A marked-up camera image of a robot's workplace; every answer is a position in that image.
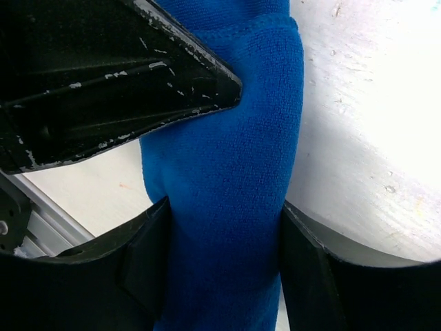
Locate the blue towel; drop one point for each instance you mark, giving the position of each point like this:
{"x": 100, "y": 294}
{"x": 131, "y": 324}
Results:
{"x": 227, "y": 174}

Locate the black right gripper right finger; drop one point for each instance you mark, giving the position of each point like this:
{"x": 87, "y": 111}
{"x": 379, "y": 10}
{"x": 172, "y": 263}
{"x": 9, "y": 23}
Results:
{"x": 331, "y": 282}

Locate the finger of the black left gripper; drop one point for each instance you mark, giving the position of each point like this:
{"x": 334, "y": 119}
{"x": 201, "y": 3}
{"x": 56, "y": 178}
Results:
{"x": 79, "y": 78}

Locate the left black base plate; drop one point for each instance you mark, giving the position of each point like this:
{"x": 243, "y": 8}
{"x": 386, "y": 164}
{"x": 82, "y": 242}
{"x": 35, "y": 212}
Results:
{"x": 15, "y": 215}

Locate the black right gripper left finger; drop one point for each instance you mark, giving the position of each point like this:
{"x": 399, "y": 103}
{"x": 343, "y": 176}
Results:
{"x": 113, "y": 282}

